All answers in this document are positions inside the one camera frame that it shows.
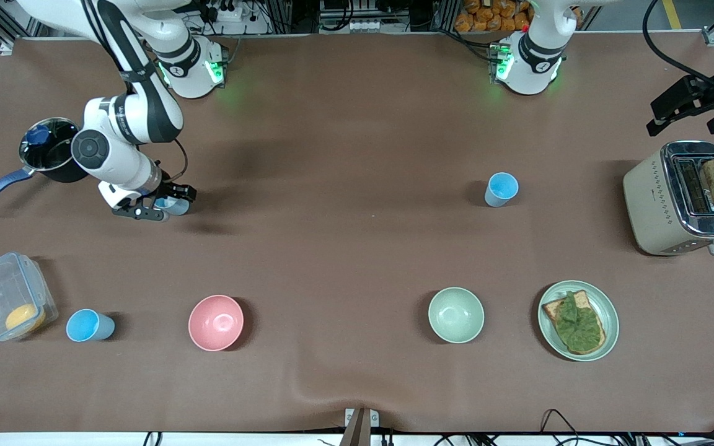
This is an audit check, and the blue cup with white paper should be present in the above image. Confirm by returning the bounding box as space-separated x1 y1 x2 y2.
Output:
154 197 192 216

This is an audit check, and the blue plastic cup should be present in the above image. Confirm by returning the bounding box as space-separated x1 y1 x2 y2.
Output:
66 308 116 343
485 172 519 208

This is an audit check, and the glass lid with blue knob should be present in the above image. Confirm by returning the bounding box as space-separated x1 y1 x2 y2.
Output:
19 118 80 173

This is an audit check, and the beige and chrome toaster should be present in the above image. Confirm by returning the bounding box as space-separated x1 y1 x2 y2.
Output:
622 141 714 256

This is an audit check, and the pink bowl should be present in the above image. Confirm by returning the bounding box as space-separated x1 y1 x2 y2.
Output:
188 295 245 352

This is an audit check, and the bag of orange buns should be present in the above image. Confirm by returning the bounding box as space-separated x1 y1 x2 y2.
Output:
454 0 534 33

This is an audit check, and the pale green plate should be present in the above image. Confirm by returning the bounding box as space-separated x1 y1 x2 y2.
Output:
537 281 620 362

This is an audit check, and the toast slice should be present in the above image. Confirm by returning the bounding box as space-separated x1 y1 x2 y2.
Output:
542 290 607 356

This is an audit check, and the green lettuce leaf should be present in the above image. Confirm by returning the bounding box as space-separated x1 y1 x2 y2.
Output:
555 291 604 352

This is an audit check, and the pale green bowl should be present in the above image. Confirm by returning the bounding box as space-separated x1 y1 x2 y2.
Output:
428 287 485 344

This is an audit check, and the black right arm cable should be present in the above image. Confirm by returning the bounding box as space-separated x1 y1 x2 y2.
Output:
168 138 189 184

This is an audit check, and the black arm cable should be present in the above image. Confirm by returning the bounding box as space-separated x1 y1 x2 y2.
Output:
642 0 714 97
168 138 189 184

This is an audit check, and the dark saucepan with blue handle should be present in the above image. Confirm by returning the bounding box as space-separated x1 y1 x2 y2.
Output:
0 118 91 213

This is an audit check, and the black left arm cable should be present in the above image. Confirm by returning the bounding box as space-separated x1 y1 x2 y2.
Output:
642 0 714 97

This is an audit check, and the metal camera bracket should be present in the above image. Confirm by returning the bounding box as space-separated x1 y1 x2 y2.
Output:
340 408 379 446

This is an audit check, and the black cable loop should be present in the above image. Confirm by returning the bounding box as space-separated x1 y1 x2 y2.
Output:
540 409 581 446

